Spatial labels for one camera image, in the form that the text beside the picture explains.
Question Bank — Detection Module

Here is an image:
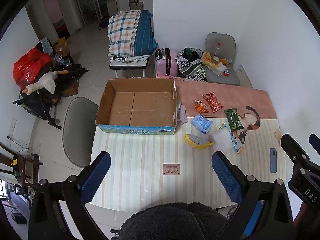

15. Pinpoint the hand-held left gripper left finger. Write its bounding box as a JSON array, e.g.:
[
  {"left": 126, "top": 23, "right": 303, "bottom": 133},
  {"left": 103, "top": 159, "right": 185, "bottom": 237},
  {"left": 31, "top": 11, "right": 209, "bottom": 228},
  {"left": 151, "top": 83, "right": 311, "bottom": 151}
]
[{"left": 29, "top": 151, "right": 112, "bottom": 240}]

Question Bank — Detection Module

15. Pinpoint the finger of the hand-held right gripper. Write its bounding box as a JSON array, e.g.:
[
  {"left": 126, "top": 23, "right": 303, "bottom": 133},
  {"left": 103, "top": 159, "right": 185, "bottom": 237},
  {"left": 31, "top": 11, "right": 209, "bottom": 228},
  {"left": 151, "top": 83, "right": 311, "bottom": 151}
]
[
  {"left": 280, "top": 134, "right": 310, "bottom": 166},
  {"left": 309, "top": 133, "right": 320, "bottom": 155}
]

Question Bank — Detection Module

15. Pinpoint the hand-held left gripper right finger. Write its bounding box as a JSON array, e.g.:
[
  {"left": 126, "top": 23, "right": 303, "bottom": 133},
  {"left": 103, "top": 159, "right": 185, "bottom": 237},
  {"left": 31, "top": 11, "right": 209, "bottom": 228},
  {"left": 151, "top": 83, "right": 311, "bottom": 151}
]
[{"left": 212, "top": 151, "right": 294, "bottom": 240}]

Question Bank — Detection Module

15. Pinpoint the blue and yellow packet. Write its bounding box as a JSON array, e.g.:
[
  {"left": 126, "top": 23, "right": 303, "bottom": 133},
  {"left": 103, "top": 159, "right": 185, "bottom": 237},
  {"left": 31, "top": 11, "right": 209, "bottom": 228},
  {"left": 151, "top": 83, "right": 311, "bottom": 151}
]
[{"left": 219, "top": 124, "right": 245, "bottom": 155}]

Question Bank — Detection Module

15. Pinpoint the white stuffing bag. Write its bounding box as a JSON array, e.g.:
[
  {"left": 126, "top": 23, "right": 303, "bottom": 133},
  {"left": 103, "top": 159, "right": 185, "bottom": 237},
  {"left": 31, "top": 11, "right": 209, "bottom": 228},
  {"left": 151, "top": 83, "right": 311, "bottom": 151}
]
[{"left": 209, "top": 129, "right": 234, "bottom": 153}]

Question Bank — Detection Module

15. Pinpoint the yellow scrubber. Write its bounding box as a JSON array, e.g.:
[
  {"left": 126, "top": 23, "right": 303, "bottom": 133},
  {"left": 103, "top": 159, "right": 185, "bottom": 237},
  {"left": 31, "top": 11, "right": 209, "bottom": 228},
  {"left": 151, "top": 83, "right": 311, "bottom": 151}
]
[{"left": 184, "top": 134, "right": 215, "bottom": 150}]

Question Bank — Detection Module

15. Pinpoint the green wet wipes pack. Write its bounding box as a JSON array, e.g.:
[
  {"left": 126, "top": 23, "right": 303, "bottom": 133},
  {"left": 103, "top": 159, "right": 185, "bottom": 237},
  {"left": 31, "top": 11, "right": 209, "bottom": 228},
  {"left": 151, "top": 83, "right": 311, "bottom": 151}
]
[{"left": 224, "top": 107, "right": 243, "bottom": 132}]

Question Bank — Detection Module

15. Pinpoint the blue tissue pack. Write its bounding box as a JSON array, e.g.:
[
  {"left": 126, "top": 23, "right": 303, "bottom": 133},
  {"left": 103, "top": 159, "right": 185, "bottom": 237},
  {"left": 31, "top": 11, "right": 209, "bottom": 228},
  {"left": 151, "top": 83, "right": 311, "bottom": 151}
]
[{"left": 191, "top": 114, "right": 213, "bottom": 135}]

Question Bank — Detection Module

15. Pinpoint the orange snack packet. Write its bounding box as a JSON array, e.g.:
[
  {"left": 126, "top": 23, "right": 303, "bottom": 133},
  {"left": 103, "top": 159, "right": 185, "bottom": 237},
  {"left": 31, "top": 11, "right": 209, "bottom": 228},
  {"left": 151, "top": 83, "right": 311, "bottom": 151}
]
[{"left": 194, "top": 99, "right": 210, "bottom": 114}]

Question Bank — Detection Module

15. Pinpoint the pink cloth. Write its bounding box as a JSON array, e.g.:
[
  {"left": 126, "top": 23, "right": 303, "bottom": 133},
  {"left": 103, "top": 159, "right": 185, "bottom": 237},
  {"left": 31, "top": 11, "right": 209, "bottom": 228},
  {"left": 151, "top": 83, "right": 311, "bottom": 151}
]
[{"left": 176, "top": 102, "right": 188, "bottom": 125}]

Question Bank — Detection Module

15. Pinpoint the red snack packet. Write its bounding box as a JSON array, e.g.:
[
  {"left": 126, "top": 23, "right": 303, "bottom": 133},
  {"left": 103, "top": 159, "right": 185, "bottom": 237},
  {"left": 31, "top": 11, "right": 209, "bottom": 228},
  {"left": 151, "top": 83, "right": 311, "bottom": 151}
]
[{"left": 202, "top": 92, "right": 224, "bottom": 113}]

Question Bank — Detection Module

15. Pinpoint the large cardboard box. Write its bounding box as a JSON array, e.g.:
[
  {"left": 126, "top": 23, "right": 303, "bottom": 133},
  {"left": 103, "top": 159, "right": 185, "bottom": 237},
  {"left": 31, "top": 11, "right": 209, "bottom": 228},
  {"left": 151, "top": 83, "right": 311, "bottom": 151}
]
[{"left": 95, "top": 77, "right": 178, "bottom": 136}]

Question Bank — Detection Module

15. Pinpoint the blue smartphone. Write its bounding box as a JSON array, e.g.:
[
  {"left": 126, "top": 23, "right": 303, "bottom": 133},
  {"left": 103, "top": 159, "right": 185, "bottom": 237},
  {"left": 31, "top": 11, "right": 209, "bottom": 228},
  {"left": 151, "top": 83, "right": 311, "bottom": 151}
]
[{"left": 269, "top": 148, "right": 277, "bottom": 174}]

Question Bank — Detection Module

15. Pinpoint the cat-shaped mat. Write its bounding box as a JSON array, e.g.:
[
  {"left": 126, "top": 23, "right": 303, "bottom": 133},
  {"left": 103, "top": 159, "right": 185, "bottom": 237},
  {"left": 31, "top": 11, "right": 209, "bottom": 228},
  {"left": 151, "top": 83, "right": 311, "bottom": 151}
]
[{"left": 232, "top": 106, "right": 261, "bottom": 144}]

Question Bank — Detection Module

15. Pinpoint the grey chair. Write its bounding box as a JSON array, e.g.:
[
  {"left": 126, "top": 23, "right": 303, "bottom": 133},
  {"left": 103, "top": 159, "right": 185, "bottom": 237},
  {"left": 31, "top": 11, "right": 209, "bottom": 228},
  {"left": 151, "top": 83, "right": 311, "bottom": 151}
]
[
  {"left": 204, "top": 32, "right": 240, "bottom": 86},
  {"left": 62, "top": 97, "right": 99, "bottom": 168}
]

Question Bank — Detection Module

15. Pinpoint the small brown label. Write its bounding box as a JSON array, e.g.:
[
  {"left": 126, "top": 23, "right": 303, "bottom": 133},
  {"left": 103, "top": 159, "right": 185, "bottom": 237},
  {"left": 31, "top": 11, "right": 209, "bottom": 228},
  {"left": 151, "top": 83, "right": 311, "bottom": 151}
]
[{"left": 163, "top": 164, "right": 181, "bottom": 175}]

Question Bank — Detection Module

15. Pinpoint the striped tablecloth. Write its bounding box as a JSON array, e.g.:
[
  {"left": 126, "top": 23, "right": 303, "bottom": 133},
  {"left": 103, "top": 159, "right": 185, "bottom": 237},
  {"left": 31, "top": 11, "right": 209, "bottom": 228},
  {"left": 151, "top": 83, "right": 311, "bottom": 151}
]
[{"left": 90, "top": 116, "right": 298, "bottom": 212}]

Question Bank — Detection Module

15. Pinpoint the person's dark fleece clothing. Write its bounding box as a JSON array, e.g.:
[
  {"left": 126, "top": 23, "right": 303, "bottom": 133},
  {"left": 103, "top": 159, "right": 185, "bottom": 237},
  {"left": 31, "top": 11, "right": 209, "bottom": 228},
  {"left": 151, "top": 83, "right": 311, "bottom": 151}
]
[{"left": 120, "top": 202, "right": 228, "bottom": 240}]

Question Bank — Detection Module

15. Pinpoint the wooden chair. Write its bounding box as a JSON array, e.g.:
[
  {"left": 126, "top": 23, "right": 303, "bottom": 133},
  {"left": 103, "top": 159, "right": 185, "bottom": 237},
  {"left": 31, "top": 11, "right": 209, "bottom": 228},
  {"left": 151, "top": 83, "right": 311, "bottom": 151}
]
[{"left": 0, "top": 141, "right": 43, "bottom": 188}]

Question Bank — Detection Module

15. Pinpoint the pink table mat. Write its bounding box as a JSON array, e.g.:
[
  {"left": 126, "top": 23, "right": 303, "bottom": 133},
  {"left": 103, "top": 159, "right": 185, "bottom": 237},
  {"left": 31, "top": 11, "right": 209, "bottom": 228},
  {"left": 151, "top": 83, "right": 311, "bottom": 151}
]
[{"left": 156, "top": 74, "right": 277, "bottom": 119}]

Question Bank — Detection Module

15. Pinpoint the white board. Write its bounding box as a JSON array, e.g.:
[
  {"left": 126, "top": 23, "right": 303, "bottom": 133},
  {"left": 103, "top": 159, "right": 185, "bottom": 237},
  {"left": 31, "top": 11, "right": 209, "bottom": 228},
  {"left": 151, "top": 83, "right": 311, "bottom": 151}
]
[{"left": 235, "top": 64, "right": 254, "bottom": 88}]

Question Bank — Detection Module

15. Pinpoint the small cardboard box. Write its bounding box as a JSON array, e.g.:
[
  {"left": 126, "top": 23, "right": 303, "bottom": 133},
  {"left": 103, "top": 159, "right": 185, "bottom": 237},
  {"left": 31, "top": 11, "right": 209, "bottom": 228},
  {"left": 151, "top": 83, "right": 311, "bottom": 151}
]
[
  {"left": 52, "top": 37, "right": 70, "bottom": 57},
  {"left": 61, "top": 80, "right": 80, "bottom": 98}
]

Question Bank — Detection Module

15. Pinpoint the black stroller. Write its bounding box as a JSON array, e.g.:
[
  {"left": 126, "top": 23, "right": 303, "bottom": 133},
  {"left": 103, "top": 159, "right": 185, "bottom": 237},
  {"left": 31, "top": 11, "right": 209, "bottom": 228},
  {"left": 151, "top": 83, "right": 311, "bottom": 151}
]
[{"left": 12, "top": 64, "right": 88, "bottom": 130}]

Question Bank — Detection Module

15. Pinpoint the white goose plush toy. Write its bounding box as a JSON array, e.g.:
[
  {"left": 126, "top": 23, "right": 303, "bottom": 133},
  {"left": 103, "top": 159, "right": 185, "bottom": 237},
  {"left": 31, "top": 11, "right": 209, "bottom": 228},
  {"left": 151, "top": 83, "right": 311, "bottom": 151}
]
[{"left": 22, "top": 70, "right": 68, "bottom": 95}]

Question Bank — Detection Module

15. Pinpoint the black and white patterned bag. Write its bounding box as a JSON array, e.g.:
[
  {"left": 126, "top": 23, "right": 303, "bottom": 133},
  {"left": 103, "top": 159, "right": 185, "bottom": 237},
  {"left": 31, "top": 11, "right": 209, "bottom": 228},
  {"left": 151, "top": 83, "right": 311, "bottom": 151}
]
[{"left": 176, "top": 47, "right": 207, "bottom": 82}]

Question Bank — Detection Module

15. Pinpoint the folding bench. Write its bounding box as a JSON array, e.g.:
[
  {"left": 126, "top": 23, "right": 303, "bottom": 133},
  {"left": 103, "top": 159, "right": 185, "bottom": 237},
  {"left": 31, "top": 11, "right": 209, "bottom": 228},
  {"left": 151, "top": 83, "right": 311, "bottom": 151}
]
[{"left": 109, "top": 55, "right": 150, "bottom": 78}]

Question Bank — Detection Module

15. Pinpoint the pink suitcase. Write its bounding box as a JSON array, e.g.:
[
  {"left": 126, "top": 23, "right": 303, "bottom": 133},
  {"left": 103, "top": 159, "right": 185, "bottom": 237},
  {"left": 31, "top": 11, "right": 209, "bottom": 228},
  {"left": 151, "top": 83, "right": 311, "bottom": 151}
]
[{"left": 155, "top": 48, "right": 178, "bottom": 77}]

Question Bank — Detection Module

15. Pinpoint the red plastic bag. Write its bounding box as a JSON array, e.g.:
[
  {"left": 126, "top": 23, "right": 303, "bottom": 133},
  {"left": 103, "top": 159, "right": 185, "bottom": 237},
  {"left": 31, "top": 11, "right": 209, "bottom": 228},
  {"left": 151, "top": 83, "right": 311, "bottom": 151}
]
[{"left": 13, "top": 47, "right": 52, "bottom": 89}]

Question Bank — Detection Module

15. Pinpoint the light blue cloth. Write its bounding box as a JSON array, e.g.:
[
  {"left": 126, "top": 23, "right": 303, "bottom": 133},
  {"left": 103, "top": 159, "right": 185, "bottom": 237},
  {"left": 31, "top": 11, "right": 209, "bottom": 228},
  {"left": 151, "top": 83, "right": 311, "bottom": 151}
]
[{"left": 40, "top": 37, "right": 54, "bottom": 54}]

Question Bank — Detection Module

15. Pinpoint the plaid bedding bundle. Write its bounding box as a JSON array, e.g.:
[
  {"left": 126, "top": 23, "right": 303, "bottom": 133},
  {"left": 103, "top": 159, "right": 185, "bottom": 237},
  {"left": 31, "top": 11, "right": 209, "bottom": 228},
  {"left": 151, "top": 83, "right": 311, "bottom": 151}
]
[{"left": 107, "top": 10, "right": 158, "bottom": 57}]

